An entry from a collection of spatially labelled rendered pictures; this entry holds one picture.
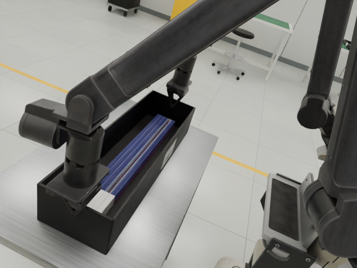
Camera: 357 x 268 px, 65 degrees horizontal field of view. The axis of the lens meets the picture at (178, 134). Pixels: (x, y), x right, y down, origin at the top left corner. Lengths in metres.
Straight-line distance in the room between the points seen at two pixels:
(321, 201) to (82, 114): 0.38
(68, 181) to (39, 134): 0.09
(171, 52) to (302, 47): 5.89
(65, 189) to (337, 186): 0.42
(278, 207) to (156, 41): 0.55
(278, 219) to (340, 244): 0.29
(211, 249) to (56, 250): 1.23
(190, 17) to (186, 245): 1.48
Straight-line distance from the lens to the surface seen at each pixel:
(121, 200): 0.74
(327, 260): 0.81
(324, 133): 0.91
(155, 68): 0.39
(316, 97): 0.83
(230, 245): 1.84
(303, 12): 6.15
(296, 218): 0.79
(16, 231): 0.70
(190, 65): 0.94
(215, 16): 0.38
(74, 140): 0.46
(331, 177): 0.46
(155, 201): 0.77
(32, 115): 0.50
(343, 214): 0.46
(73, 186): 0.52
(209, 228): 1.86
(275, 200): 0.80
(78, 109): 0.42
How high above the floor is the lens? 1.36
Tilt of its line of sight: 32 degrees down
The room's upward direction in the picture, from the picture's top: 18 degrees clockwise
